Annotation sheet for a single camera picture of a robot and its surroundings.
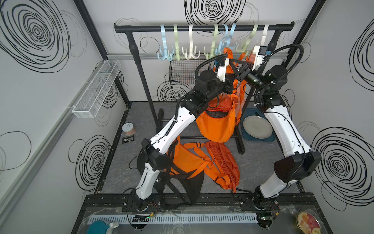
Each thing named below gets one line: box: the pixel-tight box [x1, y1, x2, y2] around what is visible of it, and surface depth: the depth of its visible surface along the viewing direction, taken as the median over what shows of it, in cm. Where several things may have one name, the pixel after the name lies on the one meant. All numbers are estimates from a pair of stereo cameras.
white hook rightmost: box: [260, 24, 269, 46], surface depth 57 cm
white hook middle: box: [181, 23, 201, 60], surface depth 59 cm
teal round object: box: [86, 220, 110, 234], surface depth 63 cm
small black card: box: [122, 133, 135, 144], surface depth 101 cm
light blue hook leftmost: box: [157, 24, 174, 61], surface depth 59 cm
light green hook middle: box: [203, 24, 219, 60], surface depth 57 cm
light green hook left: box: [173, 24, 181, 61], surface depth 55 cm
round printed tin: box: [296, 211, 322, 234], surface depth 67 cm
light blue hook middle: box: [215, 24, 229, 55], surface depth 58 cm
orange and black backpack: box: [156, 135, 212, 208], surface depth 84 cm
